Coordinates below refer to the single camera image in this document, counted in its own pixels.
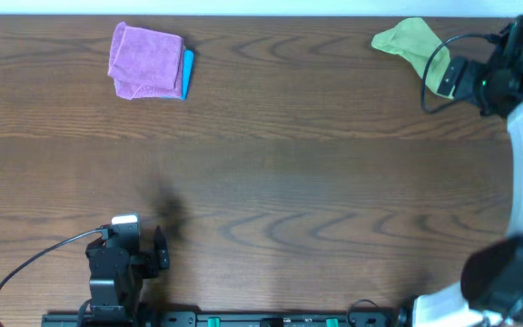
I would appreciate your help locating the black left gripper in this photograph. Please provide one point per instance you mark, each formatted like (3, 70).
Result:
(156, 260)

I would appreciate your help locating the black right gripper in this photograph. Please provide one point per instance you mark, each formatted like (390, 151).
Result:
(468, 69)

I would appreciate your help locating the green microfiber cloth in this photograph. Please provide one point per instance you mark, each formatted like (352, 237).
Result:
(413, 40)

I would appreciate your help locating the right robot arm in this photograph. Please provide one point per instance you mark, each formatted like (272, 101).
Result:
(490, 289)

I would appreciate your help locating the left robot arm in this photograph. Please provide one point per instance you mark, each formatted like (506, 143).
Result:
(113, 308)

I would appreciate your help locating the purple folded microfiber cloth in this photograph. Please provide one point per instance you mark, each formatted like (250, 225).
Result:
(145, 64)

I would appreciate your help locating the blue folded cloth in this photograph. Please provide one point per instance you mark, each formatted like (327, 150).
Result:
(187, 72)

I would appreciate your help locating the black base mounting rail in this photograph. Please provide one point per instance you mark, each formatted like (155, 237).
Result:
(365, 318)

